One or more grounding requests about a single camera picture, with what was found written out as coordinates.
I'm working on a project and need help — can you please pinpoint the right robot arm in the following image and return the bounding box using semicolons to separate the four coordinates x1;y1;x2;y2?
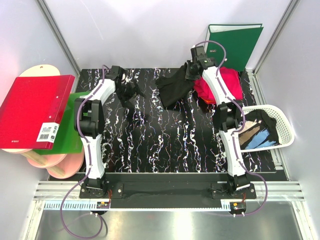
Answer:
186;44;250;195

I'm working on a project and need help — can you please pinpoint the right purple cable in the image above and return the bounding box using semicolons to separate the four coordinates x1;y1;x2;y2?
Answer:
192;41;270;217

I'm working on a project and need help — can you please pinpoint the red ring binder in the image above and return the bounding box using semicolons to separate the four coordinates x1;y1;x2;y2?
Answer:
0;75;75;150

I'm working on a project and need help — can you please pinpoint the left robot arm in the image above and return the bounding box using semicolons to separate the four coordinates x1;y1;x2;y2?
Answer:
74;65;145;198

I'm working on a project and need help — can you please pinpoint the green plastic folder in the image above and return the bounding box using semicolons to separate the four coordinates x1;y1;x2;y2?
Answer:
34;91;89;155

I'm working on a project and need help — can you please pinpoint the white plastic basket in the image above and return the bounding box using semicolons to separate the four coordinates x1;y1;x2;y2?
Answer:
241;104;295;153

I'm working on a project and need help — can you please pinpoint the aluminium rail frame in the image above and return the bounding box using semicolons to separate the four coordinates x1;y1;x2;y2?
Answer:
34;181;305;212

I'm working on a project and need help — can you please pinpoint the pink t-shirt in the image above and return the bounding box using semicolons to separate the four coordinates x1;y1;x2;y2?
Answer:
193;66;243;101

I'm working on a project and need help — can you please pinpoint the black printed t-shirt in basket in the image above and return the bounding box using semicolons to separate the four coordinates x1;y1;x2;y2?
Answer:
238;109;280;150

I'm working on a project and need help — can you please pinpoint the green lever arch binder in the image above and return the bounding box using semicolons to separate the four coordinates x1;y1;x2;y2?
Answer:
206;23;264;72

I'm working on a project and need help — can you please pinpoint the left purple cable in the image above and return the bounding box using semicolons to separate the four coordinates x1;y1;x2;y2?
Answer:
59;64;111;237

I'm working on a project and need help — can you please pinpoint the black marble pattern mat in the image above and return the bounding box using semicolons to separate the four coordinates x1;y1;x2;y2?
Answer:
74;67;260;174

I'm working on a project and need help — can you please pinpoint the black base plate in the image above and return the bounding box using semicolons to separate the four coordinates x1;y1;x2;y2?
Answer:
79;173;257;210

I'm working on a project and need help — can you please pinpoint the purple cable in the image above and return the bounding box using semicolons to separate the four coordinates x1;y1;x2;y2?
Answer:
59;64;111;237
192;41;270;217

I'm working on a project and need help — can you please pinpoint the orange folded t-shirt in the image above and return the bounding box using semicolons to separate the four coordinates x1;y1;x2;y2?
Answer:
202;98;216;105

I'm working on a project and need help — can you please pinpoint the black printed t-shirt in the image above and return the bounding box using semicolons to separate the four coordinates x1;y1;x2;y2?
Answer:
155;63;195;108
238;109;280;150

